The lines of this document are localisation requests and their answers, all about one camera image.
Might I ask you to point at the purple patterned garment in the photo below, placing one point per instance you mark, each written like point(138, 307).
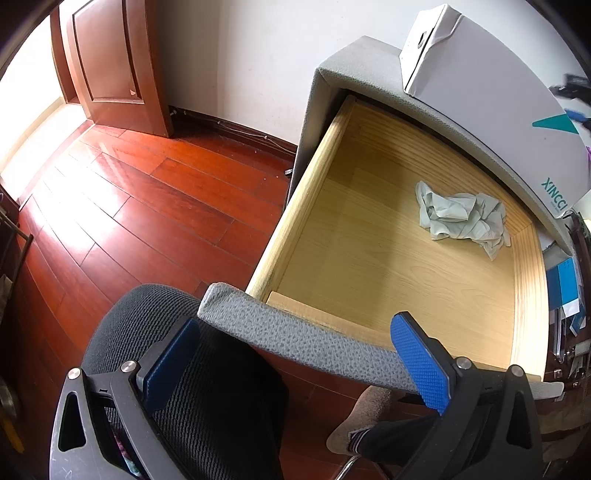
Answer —
point(122, 450)

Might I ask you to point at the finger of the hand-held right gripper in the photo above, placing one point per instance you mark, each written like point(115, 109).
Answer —
point(577, 85)
point(573, 115)

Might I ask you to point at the blue and white box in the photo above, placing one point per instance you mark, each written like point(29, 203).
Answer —
point(561, 286)

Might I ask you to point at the black metal rack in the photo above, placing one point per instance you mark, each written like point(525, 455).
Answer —
point(16, 258)

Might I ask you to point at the grey underwear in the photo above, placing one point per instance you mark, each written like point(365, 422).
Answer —
point(452, 212)

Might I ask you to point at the wooden drawer with grey front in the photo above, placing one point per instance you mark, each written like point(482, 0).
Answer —
point(369, 277)

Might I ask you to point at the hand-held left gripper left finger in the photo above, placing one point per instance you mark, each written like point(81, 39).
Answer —
point(171, 360)

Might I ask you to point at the brown wooden door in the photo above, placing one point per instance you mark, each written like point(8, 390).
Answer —
point(115, 55)

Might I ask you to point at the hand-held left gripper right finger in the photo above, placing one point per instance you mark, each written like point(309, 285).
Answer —
point(420, 360)

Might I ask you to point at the beige plush slipper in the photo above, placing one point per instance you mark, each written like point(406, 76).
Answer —
point(364, 410)

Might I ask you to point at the black mesh chair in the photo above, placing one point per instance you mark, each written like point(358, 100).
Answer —
point(221, 415)

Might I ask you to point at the white cardboard box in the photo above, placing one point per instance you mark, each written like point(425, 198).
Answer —
point(485, 92)

